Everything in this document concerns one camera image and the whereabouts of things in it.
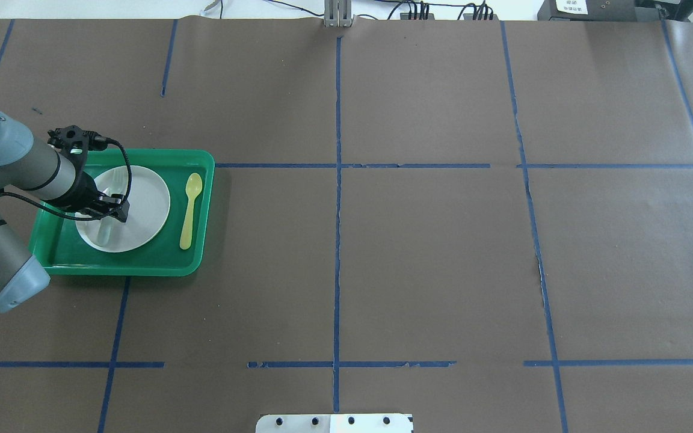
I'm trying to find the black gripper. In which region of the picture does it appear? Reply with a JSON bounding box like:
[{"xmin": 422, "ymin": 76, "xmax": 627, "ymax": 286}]
[{"xmin": 70, "ymin": 171, "xmax": 130, "ymax": 224}]

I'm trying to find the translucent pale green fork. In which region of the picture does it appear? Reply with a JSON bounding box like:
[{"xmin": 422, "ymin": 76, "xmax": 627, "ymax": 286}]
[{"xmin": 96, "ymin": 168, "xmax": 126, "ymax": 248}]

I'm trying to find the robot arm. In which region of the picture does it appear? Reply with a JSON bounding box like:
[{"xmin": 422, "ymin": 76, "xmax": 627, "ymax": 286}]
[{"xmin": 0, "ymin": 111, "xmax": 132, "ymax": 313}]

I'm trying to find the white round plate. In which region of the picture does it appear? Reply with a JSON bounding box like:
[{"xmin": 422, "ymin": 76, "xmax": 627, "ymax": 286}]
[{"xmin": 75, "ymin": 165, "xmax": 170, "ymax": 253}]

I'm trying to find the green plastic tray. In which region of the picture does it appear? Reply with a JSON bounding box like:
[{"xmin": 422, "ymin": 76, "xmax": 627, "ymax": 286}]
[{"xmin": 28, "ymin": 150, "xmax": 215, "ymax": 277}]

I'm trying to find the yellow plastic spoon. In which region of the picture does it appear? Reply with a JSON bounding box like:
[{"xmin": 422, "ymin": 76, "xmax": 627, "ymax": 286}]
[{"xmin": 179, "ymin": 173, "xmax": 203, "ymax": 250}]

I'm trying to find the brown paper table cover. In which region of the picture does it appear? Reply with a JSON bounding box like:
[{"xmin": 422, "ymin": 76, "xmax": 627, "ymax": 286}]
[{"xmin": 0, "ymin": 17, "xmax": 693, "ymax": 432}]

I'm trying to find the black electronics box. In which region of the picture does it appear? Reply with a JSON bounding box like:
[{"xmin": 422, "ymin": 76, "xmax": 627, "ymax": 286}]
[{"xmin": 537, "ymin": 1, "xmax": 637, "ymax": 22}]

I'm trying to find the black camera cable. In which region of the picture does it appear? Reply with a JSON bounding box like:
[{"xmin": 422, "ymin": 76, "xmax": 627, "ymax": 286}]
[{"xmin": 0, "ymin": 140, "xmax": 134, "ymax": 222}]

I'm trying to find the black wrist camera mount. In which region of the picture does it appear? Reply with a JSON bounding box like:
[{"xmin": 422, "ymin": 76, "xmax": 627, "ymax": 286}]
[{"xmin": 47, "ymin": 125, "xmax": 112, "ymax": 171}]

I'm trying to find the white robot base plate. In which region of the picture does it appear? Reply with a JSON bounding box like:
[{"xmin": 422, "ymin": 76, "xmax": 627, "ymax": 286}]
[{"xmin": 255, "ymin": 412, "xmax": 414, "ymax": 432}]

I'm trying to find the aluminium frame post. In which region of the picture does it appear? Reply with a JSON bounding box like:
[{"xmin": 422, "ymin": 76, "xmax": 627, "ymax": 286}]
[{"xmin": 322, "ymin": 0, "xmax": 354, "ymax": 28}]

